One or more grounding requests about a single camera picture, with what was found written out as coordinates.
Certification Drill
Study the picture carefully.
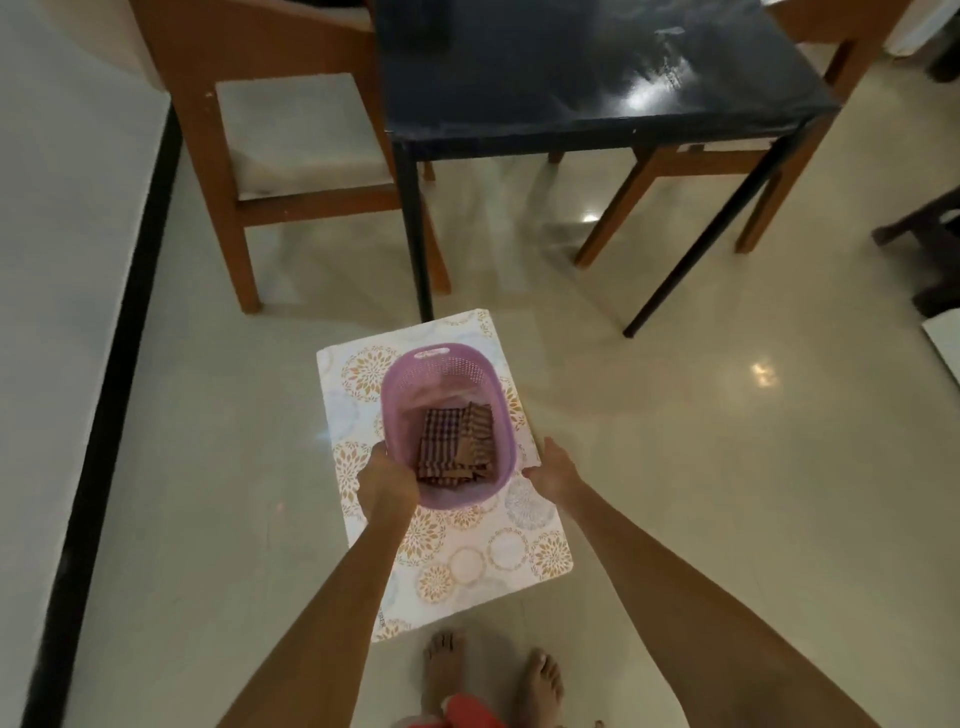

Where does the person's left hand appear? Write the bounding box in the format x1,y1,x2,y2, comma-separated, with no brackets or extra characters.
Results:
356,440,421,521

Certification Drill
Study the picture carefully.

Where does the person's right hand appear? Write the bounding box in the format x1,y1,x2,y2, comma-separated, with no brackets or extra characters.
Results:
521,437,583,508

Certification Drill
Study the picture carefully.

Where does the brown striped cloth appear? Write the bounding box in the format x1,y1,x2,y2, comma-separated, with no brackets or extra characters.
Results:
416,402,499,485

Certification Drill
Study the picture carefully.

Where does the beige stool with patterned top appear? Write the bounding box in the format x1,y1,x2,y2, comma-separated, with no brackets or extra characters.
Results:
314,308,575,644

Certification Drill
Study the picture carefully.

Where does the purple plastic basket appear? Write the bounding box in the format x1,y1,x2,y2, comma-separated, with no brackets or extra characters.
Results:
380,343,517,510

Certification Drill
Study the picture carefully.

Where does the beige cushioned wooden chair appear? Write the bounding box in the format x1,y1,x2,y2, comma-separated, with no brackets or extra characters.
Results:
127,0,453,315
547,0,913,270

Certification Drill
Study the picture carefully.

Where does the person's right forearm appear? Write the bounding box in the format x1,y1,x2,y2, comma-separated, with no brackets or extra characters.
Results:
558,479,883,728

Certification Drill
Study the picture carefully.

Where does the person's left forearm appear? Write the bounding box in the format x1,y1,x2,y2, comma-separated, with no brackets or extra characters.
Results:
217,491,418,728

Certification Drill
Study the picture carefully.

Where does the person's left foot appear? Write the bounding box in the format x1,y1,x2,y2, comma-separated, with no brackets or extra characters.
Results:
421,629,468,720

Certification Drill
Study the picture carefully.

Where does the person's foot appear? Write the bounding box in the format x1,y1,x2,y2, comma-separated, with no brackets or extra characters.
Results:
513,648,565,728
421,629,468,720

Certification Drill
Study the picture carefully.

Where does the person's right foot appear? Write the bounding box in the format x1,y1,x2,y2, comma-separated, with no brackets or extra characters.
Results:
513,648,565,728

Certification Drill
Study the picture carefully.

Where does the person's red garment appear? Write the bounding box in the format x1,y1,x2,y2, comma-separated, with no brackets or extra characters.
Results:
442,693,511,728

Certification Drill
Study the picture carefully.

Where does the white flat board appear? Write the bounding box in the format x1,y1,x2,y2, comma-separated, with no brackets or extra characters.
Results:
920,311,960,388

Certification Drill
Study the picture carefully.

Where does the black marble table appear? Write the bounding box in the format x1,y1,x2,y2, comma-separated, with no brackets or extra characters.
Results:
374,0,843,340

